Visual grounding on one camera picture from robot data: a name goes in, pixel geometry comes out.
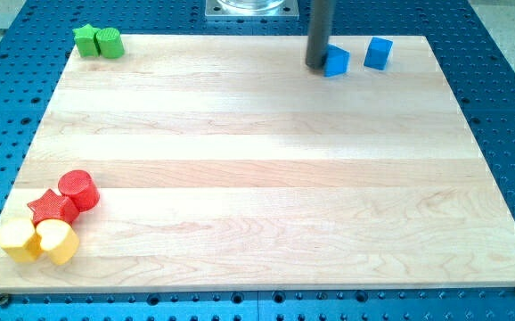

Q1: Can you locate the green star block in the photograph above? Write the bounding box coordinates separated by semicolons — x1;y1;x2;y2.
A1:
72;24;100;57

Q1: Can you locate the red star block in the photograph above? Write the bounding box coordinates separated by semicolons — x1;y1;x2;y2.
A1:
27;189;80;226

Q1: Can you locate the blue triangular block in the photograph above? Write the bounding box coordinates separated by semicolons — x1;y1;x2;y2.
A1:
324;45;350;77

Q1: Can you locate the wooden board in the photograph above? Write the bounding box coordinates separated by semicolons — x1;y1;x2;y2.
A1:
0;35;515;293

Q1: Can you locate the blue perforated table plate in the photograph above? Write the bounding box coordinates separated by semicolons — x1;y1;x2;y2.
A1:
0;1;515;320

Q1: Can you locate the yellow hexagon block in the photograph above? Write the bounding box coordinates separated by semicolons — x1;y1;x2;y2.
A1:
0;218;43;263

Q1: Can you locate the red cylinder block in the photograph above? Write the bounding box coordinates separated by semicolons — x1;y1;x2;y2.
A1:
58;169;100;212

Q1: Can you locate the yellow heart block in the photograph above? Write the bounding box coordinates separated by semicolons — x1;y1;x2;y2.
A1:
36;219;80;265

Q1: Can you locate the blue cube block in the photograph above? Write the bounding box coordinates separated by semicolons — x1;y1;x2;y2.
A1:
364;37;393;70

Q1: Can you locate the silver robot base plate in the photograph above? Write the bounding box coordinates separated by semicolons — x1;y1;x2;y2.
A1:
204;0;299;20

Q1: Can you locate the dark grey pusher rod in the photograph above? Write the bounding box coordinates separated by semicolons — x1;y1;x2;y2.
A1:
305;0;336;70

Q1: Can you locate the green cylinder block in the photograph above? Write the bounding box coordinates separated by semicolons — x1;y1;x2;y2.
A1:
95;27;125;59

